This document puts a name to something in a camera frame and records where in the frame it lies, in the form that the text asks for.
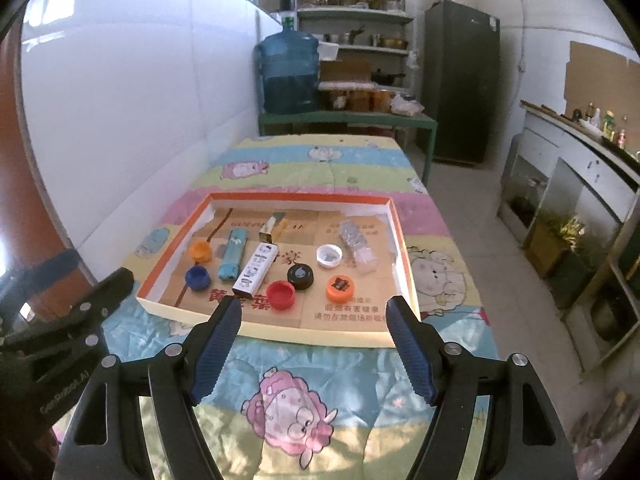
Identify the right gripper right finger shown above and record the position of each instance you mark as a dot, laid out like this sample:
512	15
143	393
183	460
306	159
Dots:
418	345

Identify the blue bottle cap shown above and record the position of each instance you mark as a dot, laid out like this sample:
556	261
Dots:
197	278

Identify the white kitchen counter cabinet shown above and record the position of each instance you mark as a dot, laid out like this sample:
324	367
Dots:
570	197

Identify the dark green refrigerator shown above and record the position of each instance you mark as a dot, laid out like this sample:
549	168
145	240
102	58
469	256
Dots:
460	79

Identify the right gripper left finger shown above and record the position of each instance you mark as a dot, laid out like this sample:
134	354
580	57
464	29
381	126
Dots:
209	346

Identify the orange cap with label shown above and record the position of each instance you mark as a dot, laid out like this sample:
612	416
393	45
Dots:
340	289

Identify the orange rimmed cardboard tray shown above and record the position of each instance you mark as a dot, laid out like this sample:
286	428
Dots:
311	221

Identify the green wall shelf unit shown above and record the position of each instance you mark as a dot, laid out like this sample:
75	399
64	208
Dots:
379	32

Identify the red bottle cap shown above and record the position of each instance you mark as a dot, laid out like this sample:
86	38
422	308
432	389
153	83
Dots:
281	295

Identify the white Hello Kitty box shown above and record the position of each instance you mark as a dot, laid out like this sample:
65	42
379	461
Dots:
255	270

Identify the blue water jug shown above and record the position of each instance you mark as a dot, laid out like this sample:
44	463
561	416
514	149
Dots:
289	67

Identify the brown cardboard box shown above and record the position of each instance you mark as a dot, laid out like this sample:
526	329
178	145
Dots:
345	70

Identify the plain orange bottle cap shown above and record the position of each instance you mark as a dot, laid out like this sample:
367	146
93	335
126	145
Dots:
200	251

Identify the gold perfume box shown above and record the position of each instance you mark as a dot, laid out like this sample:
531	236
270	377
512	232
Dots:
273	227

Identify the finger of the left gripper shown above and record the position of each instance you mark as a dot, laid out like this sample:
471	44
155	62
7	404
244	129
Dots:
85	317
18	286

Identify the green low bench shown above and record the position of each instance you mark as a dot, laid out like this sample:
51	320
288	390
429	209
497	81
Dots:
347	117

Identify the teal patterned box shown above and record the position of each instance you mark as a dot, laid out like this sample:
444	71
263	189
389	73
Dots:
229	268

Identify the black cap with logo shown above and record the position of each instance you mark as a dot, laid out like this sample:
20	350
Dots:
300	276

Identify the white bottle cap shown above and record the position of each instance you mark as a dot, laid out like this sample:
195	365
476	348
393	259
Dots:
329	256

